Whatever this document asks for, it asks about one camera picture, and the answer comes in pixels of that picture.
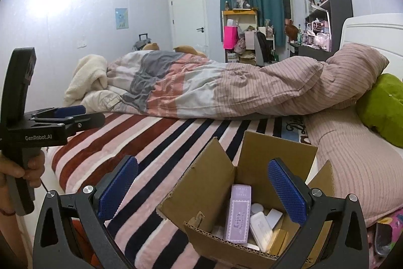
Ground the person's left hand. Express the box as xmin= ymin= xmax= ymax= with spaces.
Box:
xmin=0 ymin=151 xmax=45 ymax=192

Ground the blue wall poster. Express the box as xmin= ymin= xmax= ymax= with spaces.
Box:
xmin=115 ymin=8 xmax=129 ymax=29

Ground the dark tall bookshelf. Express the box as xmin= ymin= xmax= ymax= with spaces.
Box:
xmin=290 ymin=0 xmax=353 ymax=61

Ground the striped plush blanket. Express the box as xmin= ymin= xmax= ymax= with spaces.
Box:
xmin=46 ymin=113 xmax=309 ymax=268

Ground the yellow shelf unit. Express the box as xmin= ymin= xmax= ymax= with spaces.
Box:
xmin=221 ymin=8 xmax=258 ymax=63

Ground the green plush pillow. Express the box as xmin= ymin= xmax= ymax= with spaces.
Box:
xmin=356 ymin=73 xmax=403 ymax=148

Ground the grey suitcase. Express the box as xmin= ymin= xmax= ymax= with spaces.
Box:
xmin=132 ymin=33 xmax=151 ymax=51

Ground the pink grey patchwork duvet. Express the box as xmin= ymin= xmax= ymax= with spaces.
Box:
xmin=107 ymin=43 xmax=389 ymax=119

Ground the white bed headboard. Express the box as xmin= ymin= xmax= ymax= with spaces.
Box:
xmin=340 ymin=13 xmax=403 ymax=79

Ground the pink gift bag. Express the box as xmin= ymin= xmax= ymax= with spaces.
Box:
xmin=223 ymin=25 xmax=239 ymax=49

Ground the white door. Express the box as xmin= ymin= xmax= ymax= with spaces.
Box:
xmin=170 ymin=0 xmax=208 ymax=50

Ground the pink ribbed pillow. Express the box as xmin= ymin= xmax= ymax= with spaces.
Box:
xmin=304 ymin=107 xmax=402 ymax=227

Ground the purple rectangular box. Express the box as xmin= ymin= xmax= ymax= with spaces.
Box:
xmin=224 ymin=184 xmax=252 ymax=244

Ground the person's left forearm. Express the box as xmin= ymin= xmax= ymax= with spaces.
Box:
xmin=0 ymin=180 xmax=28 ymax=268

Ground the cream fleece blanket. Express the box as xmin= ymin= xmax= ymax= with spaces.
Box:
xmin=63 ymin=54 xmax=122 ymax=113

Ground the light blue card case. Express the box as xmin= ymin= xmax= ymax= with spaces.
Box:
xmin=266 ymin=208 xmax=283 ymax=229

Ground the brown teddy bear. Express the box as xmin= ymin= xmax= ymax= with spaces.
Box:
xmin=174 ymin=45 xmax=207 ymax=57
xmin=143 ymin=43 xmax=160 ymax=51

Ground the grey desk chair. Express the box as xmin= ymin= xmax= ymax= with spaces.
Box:
xmin=254 ymin=31 xmax=277 ymax=67

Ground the white rectangular power bank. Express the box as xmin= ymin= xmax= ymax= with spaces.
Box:
xmin=249 ymin=212 xmax=273 ymax=252

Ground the brown cardboard box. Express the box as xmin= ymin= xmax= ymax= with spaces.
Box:
xmin=157 ymin=131 xmax=318 ymax=268

